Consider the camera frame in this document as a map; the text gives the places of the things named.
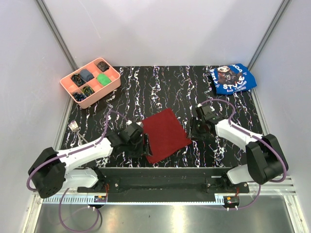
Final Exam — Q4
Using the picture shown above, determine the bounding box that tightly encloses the silver metal fork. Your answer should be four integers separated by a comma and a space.
68, 120, 88, 144

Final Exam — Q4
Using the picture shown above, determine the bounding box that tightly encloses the dark brown rolled sock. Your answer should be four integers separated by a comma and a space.
97, 61, 110, 72

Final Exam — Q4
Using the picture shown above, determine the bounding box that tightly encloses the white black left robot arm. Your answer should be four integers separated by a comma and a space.
26, 121, 152, 199

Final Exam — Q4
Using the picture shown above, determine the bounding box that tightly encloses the blue printed folded shirt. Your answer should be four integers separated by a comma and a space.
209, 64, 257, 95

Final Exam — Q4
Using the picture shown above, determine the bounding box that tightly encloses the green rolled sock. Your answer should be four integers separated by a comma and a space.
97, 73, 111, 86

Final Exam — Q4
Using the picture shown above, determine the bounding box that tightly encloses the red cloth napkin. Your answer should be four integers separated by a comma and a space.
142, 108, 191, 164

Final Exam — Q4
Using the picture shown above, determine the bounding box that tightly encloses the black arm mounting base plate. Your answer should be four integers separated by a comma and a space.
77, 167, 249, 204

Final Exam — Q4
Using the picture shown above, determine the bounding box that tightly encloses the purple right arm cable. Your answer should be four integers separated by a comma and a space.
198, 98, 290, 210

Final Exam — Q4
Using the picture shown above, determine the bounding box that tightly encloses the pink compartment organizer box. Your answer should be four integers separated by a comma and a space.
60, 58, 121, 109

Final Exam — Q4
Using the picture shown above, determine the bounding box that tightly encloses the black yellow rolled sock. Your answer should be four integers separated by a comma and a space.
82, 86, 95, 97

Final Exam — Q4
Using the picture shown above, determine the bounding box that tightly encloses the grey blue rolled sock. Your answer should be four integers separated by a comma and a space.
79, 69, 94, 82

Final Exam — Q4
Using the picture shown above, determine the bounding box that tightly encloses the black patterned rolled sock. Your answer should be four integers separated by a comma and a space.
70, 73, 85, 87

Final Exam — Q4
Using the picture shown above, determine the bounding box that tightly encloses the dark blue rolled sock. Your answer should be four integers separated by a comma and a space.
72, 92, 86, 102

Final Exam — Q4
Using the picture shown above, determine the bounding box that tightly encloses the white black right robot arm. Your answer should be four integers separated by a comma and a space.
189, 104, 288, 193

